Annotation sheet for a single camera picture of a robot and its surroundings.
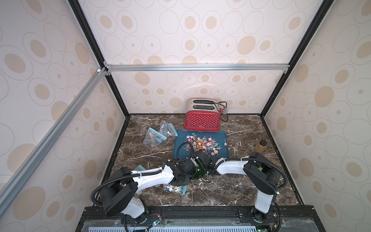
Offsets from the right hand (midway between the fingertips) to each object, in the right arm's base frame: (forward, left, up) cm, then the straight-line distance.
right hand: (189, 176), depth 87 cm
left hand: (-4, -1, +1) cm, 4 cm away
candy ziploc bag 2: (-8, +10, +1) cm, 13 cm away
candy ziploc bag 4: (+26, +26, +3) cm, 37 cm away
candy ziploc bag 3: (+30, +16, +8) cm, 35 cm away
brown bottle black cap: (+19, -46, +7) cm, 50 cm away
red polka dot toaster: (+36, -8, +17) cm, 40 cm away
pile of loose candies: (+20, -13, +3) cm, 24 cm away
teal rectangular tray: (+32, -21, -2) cm, 39 cm away
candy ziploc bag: (+4, +31, +1) cm, 31 cm away
